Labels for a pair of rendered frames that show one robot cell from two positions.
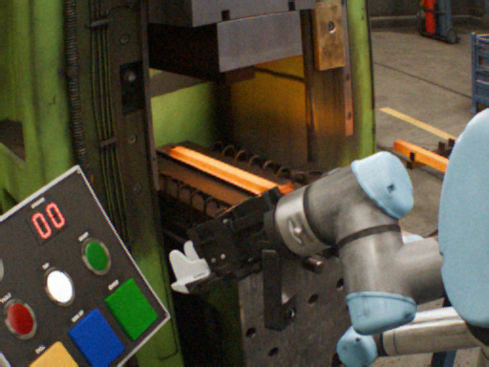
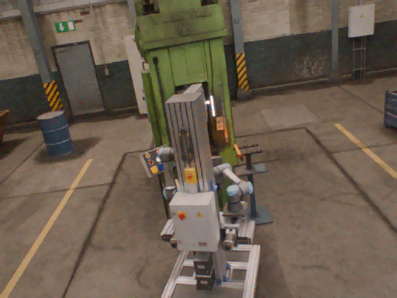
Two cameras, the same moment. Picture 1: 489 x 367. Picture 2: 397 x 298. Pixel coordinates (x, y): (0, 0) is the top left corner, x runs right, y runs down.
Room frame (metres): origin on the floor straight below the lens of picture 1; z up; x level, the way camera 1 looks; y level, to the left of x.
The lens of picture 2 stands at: (-2.39, -2.10, 2.75)
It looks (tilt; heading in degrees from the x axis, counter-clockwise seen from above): 22 degrees down; 30
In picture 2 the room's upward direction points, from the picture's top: 9 degrees counter-clockwise
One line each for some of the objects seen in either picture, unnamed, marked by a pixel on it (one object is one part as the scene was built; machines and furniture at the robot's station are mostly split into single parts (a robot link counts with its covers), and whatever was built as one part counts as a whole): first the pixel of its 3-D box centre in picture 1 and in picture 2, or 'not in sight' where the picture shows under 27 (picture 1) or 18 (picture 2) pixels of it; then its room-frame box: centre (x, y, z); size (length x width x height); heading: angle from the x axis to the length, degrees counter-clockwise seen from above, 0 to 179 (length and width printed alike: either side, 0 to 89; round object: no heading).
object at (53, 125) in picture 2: not in sight; (56, 133); (2.78, 4.45, 0.44); 0.59 x 0.59 x 0.88
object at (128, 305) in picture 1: (129, 310); not in sight; (0.80, 0.18, 1.01); 0.07 x 0.05 x 0.07; 153
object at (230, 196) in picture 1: (206, 188); not in sight; (1.34, 0.08, 0.96); 0.42 x 0.20 x 0.09; 38
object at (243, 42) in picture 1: (195, 30); not in sight; (1.34, 0.08, 1.32); 0.42 x 0.20 x 0.10; 38
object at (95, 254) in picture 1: (95, 256); not in sight; (0.82, 0.22, 1.09); 0.05 x 0.03 x 0.04; 128
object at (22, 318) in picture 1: (20, 319); not in sight; (0.64, 0.31, 1.09); 0.05 x 0.03 x 0.04; 128
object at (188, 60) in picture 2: not in sight; (185, 60); (1.49, 0.14, 2.06); 0.44 x 0.41 x 0.47; 38
